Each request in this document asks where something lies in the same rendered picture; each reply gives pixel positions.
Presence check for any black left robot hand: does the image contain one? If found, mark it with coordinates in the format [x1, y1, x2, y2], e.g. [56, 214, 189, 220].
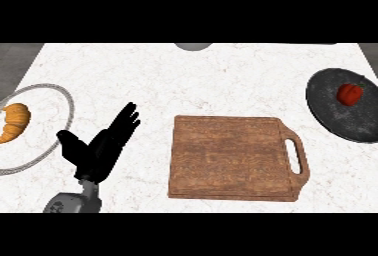
[55, 101, 142, 184]

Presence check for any brown wooden cutting board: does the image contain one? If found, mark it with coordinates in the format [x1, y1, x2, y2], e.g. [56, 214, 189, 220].
[167, 114, 312, 203]

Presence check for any dark grey speckled pan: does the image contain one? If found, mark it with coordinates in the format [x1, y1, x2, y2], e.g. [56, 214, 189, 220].
[304, 67, 378, 144]

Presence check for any red bell pepper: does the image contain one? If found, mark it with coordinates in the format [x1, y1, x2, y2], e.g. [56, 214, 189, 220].
[335, 83, 366, 107]

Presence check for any white plate with grey rim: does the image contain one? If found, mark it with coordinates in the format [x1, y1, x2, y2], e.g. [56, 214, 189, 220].
[0, 83, 77, 177]

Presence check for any golden croissant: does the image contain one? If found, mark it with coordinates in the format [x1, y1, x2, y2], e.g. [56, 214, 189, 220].
[0, 102, 33, 145]

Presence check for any grey rounded object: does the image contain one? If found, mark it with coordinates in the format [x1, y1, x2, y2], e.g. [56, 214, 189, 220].
[174, 42, 214, 52]

